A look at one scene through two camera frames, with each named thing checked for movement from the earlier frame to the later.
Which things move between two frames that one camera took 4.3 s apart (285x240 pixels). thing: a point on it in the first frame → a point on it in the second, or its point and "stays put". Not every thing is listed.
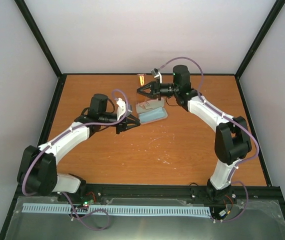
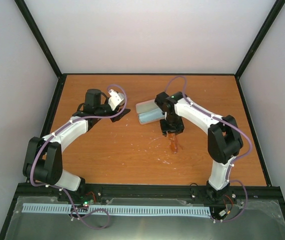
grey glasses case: [151, 111] stays put
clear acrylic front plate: [249, 220] stays put
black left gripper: [123, 124] → [113, 119]
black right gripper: [155, 87] → [180, 128]
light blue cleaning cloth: [156, 113] stays put
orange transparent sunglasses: [144, 104] → [173, 142]
